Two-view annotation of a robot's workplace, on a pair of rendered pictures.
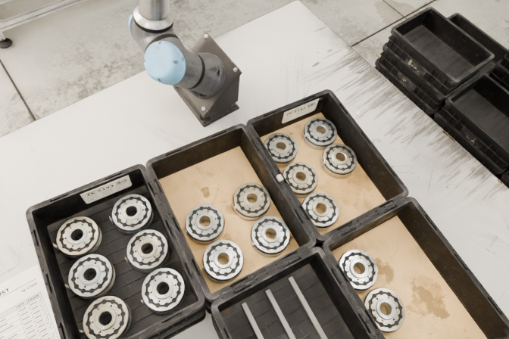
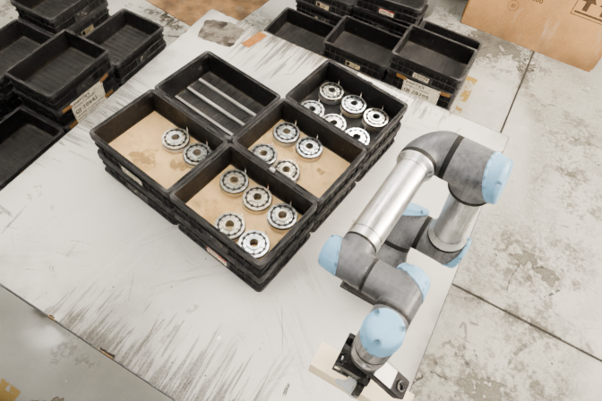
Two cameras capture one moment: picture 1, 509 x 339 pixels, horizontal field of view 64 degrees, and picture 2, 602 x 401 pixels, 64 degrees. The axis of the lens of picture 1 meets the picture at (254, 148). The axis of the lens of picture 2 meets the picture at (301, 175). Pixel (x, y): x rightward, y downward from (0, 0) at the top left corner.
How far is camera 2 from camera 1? 1.53 m
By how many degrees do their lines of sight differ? 65
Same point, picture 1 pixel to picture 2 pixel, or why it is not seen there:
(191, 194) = (329, 166)
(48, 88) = (574, 377)
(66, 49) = not seen: outside the picture
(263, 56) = not seen: hidden behind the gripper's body
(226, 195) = (305, 174)
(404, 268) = (162, 171)
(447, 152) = (110, 328)
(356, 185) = (209, 217)
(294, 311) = (231, 127)
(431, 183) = (130, 284)
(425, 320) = (145, 147)
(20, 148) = not seen: hidden behind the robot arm
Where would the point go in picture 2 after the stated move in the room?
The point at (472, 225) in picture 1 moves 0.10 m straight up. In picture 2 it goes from (90, 258) to (81, 244)
